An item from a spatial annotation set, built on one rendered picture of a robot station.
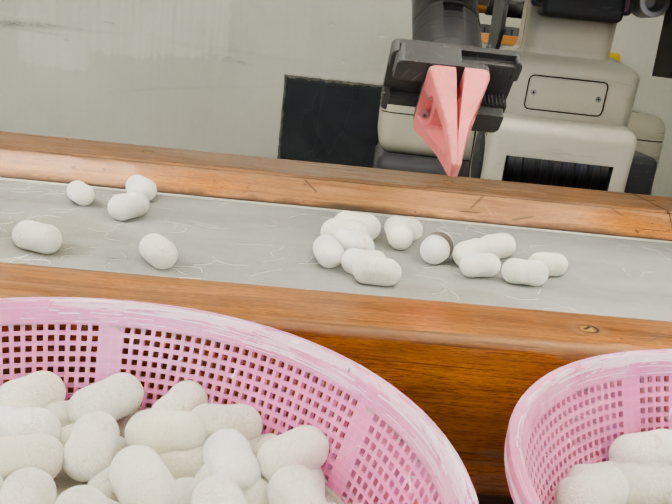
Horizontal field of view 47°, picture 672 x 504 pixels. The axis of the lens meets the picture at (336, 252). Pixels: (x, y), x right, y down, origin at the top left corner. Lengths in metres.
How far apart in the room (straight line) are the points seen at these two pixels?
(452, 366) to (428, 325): 0.02
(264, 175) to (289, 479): 0.47
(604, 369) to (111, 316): 0.22
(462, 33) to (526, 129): 0.58
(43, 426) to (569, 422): 0.21
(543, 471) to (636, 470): 0.04
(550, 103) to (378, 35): 1.43
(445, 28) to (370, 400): 0.40
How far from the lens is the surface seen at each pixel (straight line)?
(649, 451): 0.36
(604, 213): 0.78
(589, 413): 0.36
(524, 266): 0.55
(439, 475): 0.26
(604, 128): 1.25
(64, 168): 0.75
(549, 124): 1.22
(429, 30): 0.65
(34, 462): 0.30
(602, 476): 0.32
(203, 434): 0.32
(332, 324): 0.36
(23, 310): 0.36
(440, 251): 0.56
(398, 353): 0.37
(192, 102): 2.70
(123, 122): 2.77
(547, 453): 0.33
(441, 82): 0.59
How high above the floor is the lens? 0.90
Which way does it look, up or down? 16 degrees down
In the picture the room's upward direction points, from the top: 6 degrees clockwise
